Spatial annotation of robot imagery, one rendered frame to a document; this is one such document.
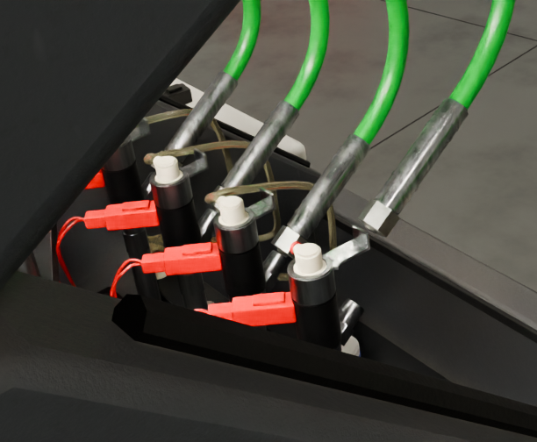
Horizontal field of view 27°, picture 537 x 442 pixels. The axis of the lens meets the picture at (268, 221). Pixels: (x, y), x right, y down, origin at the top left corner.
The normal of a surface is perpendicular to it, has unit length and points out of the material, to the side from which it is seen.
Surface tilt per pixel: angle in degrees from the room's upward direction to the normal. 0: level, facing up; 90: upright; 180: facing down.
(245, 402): 48
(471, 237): 0
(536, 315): 0
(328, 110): 0
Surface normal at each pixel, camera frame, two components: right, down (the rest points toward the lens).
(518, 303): -0.13, -0.83
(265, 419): 0.72, 0.00
